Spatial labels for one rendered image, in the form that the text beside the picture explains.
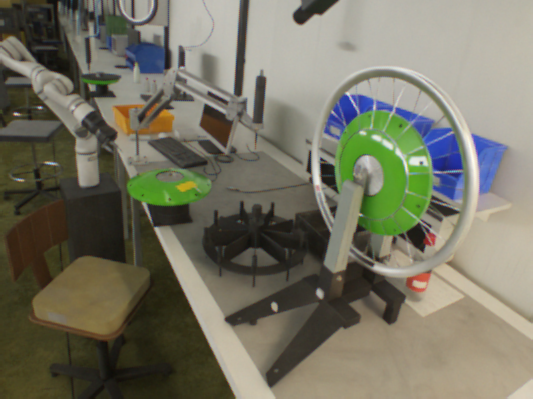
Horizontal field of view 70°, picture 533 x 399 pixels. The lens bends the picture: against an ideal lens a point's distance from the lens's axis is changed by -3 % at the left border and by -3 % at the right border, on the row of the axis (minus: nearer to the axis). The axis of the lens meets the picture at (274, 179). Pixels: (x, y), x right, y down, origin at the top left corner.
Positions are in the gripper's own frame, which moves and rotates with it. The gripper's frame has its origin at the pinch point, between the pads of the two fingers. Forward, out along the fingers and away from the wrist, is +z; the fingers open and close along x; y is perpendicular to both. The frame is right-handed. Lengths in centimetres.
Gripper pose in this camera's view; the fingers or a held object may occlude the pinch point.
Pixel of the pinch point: (119, 154)
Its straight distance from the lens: 162.8
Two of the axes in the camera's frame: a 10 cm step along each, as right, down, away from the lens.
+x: 2.9, -3.5, 8.9
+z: 7.2, 6.9, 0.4
